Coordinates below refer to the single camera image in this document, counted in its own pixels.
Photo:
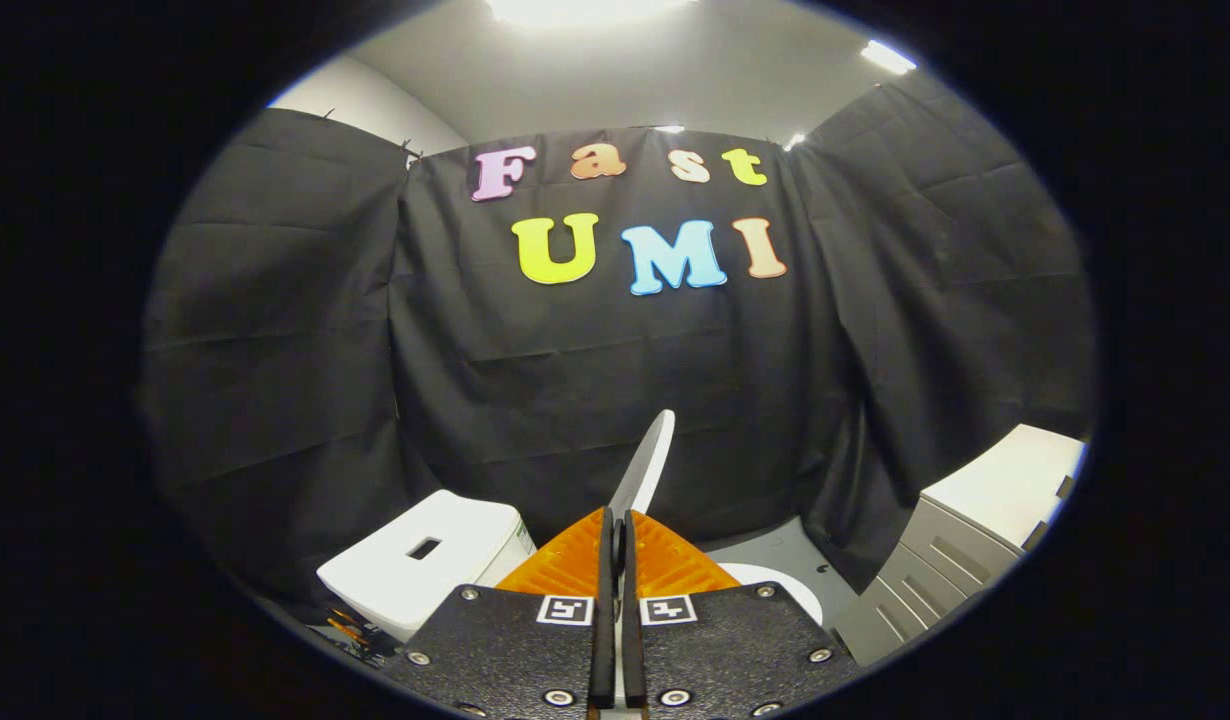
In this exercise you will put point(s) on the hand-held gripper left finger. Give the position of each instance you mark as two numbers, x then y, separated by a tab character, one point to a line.
515	650

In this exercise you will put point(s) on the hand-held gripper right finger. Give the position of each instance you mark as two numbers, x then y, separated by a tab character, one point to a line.
725	650

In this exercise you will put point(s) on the white toilet lid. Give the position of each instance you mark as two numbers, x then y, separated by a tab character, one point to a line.
643	470

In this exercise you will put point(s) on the white toilet bowl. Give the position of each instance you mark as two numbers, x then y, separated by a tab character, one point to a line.
785	590

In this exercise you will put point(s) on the white toilet tank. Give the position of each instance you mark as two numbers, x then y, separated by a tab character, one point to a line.
415	580

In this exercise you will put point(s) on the small orange parts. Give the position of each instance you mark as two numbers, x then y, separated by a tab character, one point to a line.
353	632

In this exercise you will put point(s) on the grey cabinet with white top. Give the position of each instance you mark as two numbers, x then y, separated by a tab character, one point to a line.
945	570

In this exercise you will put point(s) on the black backdrop cloth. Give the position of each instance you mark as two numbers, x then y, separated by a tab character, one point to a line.
595	380

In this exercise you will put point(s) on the large ceiling light panel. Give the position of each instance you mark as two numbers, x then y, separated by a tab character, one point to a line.
585	8

